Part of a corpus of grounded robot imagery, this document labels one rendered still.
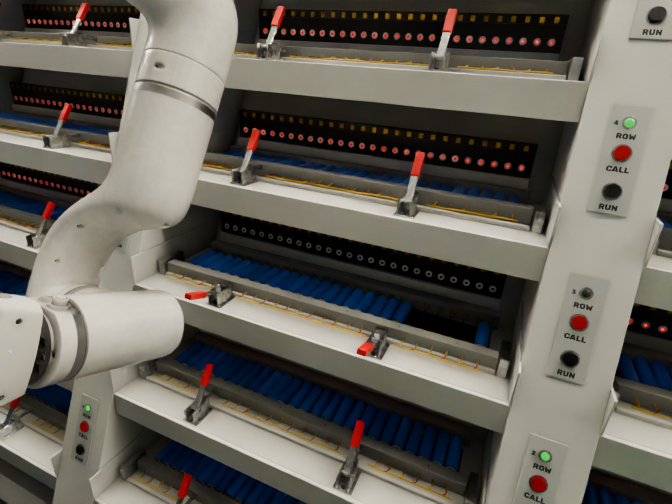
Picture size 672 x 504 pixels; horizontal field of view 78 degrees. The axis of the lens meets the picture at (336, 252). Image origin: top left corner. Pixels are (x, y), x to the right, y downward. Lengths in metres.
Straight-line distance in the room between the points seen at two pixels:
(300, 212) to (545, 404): 0.40
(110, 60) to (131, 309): 0.53
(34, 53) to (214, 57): 0.61
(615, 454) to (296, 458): 0.41
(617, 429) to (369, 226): 0.38
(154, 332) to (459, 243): 0.38
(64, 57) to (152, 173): 0.56
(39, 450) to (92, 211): 0.65
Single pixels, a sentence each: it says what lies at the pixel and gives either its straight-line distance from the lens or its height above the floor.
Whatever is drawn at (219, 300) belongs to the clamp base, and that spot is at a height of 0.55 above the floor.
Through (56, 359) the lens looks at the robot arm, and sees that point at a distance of 0.45.
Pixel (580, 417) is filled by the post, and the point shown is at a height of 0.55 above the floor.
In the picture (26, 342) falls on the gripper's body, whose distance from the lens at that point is 0.44.
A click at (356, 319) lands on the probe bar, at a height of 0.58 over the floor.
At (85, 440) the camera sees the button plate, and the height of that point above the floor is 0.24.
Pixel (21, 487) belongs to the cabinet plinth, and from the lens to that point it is 1.17.
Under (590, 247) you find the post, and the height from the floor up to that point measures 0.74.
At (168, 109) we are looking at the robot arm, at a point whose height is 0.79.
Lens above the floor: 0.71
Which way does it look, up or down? 3 degrees down
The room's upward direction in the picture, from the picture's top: 12 degrees clockwise
